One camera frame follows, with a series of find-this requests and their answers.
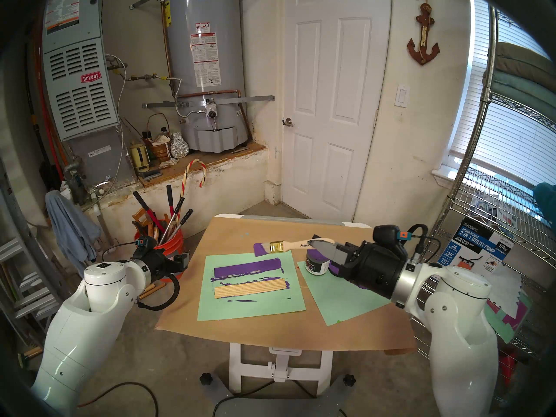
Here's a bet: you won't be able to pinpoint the grey metal ladder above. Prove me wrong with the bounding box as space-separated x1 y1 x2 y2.
0 160 61 347

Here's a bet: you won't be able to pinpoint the yellow jug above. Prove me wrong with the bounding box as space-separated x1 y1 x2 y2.
129 142 151 172

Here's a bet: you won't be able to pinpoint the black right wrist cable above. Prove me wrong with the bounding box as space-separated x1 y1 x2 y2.
406 224 429 265

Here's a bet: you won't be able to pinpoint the copper pipe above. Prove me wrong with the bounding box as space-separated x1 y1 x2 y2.
176 89 252 139

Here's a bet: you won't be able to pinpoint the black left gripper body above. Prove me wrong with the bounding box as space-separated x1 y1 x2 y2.
146 248 176 283

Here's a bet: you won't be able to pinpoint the printed newspaper stack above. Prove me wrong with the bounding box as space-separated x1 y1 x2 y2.
471 190 526 230

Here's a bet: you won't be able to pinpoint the black floor cable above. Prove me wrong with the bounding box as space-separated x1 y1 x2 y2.
78 381 159 417

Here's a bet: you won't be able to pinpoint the white scalloped paper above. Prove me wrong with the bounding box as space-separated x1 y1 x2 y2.
486 264 524 317

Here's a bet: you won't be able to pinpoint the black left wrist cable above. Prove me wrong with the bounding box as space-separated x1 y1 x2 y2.
137 273 180 311

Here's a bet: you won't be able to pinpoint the grey Bryant furnace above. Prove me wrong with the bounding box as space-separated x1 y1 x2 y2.
41 0 135 189

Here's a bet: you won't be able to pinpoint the blue hanging cloth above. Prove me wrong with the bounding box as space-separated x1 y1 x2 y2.
45 190 101 273

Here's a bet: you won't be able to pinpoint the white window sill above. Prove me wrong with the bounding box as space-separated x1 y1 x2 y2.
431 166 461 189

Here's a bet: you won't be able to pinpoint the white panel door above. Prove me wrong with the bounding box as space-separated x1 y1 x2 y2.
282 0 392 223

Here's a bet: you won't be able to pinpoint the teal green cushion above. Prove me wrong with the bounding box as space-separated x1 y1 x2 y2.
482 69 556 121

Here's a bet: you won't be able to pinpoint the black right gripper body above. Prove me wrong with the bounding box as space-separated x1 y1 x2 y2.
331 242 410 300

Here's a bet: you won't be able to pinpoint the rusty anchor wall decoration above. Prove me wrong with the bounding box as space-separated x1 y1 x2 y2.
407 0 440 66

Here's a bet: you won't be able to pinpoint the light green paper sheet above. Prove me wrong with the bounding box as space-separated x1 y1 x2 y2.
297 255 391 326
197 249 306 321

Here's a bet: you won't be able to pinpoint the chrome wire shelf rack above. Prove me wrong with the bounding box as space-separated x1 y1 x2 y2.
404 6 556 404

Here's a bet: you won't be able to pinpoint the utility pump box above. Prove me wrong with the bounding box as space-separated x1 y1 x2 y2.
437 217 515 270

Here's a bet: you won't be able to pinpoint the grey water heater tank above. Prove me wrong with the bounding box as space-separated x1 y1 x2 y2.
163 0 249 153

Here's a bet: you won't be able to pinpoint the green paper stack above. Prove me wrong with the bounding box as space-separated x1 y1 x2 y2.
483 292 533 344

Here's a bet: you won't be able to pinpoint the magenta paper sheet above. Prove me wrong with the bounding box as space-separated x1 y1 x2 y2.
489 299 528 331

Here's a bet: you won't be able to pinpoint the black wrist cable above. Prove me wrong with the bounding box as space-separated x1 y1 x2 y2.
406 224 429 265
137 273 180 311

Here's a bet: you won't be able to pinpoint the brown kraft paper cover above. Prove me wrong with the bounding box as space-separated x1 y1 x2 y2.
155 216 417 356

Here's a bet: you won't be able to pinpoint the wooden dowel sticks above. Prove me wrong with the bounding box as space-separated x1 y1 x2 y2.
138 281 166 300

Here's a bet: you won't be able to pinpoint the foil-wrapped bundle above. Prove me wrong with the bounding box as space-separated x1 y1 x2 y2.
170 132 190 159

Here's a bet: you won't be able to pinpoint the metal heater strap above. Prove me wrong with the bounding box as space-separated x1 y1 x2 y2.
142 95 275 109

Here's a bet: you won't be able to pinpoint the wicker basket with handle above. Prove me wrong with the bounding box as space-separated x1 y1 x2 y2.
146 113 172 162

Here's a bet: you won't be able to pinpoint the white window blinds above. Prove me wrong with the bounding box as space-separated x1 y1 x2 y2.
450 0 556 186

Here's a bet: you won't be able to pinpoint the black base cable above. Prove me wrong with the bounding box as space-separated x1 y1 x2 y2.
212 381 278 417

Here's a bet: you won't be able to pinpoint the purple paint jar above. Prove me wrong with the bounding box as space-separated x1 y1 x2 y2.
305 247 331 275

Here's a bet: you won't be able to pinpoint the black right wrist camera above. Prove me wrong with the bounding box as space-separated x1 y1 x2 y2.
373 225 410 248

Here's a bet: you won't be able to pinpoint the olive green cushion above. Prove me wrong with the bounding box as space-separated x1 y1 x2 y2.
495 42 556 80

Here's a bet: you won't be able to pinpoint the wooden ledge board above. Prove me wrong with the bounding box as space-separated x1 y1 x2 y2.
137 142 266 187

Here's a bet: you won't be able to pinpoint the orange plastic bucket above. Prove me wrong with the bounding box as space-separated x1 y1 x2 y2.
134 229 185 282

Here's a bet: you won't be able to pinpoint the wooden-handled paintbrush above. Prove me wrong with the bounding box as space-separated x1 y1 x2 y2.
253 239 324 257

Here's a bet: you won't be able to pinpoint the striped candy cane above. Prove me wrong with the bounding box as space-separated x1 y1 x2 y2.
175 159 208 223

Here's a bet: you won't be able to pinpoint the black-grip metal tool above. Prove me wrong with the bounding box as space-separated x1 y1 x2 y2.
160 197 185 244
167 209 194 241

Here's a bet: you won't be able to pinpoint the teal fabric object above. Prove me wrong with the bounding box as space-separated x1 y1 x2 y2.
533 182 556 230

